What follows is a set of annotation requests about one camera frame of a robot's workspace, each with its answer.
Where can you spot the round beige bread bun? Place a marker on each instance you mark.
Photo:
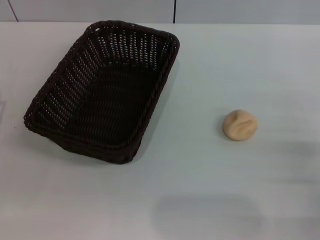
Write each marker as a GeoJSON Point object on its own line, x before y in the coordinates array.
{"type": "Point", "coordinates": [239, 125]}

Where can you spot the black woven rectangular basket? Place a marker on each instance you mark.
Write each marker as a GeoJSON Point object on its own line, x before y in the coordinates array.
{"type": "Point", "coordinates": [105, 105]}

